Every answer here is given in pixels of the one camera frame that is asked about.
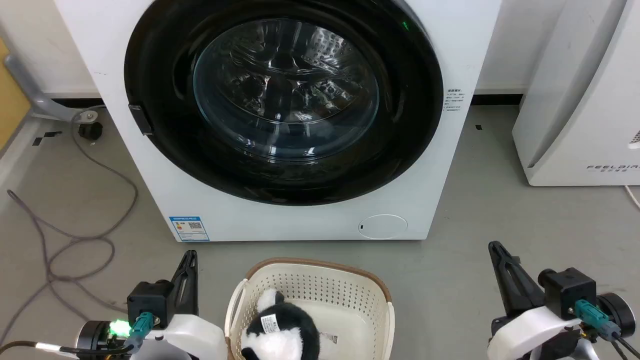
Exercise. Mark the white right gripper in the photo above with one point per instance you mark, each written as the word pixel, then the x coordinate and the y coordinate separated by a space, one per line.
pixel 530 335

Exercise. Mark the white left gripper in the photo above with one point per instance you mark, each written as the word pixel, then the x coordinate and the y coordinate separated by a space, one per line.
pixel 192 340

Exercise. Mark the left arm with green light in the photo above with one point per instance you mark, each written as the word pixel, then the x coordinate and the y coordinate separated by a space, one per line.
pixel 97 335

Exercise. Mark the white front-load washing machine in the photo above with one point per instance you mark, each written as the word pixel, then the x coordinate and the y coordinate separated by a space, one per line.
pixel 280 220

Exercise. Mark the black round washer door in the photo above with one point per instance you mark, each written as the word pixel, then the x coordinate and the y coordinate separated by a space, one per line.
pixel 400 130

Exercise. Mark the black and white panda plush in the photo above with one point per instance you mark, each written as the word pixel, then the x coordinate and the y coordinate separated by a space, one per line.
pixel 285 330

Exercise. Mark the cream laundry basket brown rim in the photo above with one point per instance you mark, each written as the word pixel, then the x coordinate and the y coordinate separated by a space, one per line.
pixel 325 285

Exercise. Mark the oval drain filter cover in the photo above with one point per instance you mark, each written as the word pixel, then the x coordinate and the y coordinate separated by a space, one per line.
pixel 383 226

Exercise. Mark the white barcode sticker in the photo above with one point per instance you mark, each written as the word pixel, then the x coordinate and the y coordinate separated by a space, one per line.
pixel 330 339

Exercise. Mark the black round furniture foot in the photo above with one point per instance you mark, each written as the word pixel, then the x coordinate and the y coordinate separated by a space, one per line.
pixel 90 130

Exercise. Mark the white air purifier appliance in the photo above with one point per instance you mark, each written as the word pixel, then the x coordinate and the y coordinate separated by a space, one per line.
pixel 580 100

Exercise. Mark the grey metal furniture leg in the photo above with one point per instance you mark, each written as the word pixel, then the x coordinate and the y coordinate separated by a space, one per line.
pixel 35 92

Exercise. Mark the yellow wooden panel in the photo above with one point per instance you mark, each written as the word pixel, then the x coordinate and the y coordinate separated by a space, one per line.
pixel 9 100

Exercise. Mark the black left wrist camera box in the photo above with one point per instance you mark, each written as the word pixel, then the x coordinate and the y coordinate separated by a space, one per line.
pixel 150 302

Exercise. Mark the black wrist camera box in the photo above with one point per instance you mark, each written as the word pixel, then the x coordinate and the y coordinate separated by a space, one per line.
pixel 567 292
pixel 150 302

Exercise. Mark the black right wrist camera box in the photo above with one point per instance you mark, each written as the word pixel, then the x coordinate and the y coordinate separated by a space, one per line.
pixel 567 292

